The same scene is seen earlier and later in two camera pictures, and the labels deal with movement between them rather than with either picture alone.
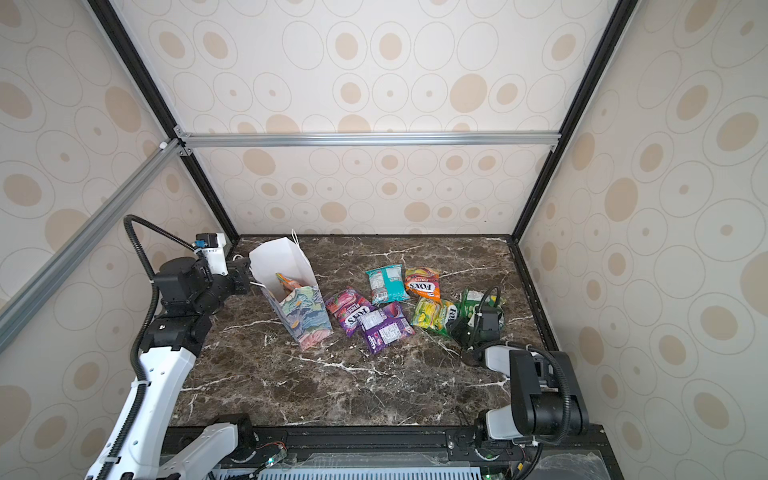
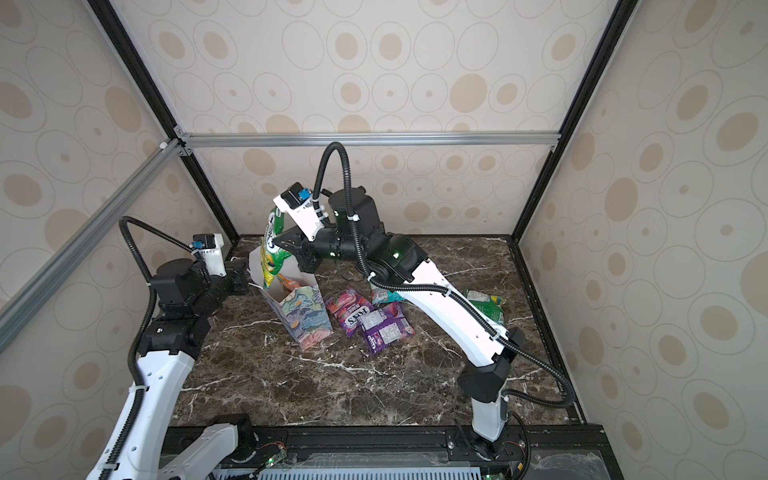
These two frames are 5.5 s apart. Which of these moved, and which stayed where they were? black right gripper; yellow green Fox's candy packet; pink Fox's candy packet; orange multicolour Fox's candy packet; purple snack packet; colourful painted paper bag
Moved: yellow green Fox's candy packet; black right gripper
Stayed: colourful painted paper bag; orange multicolour Fox's candy packet; purple snack packet; pink Fox's candy packet
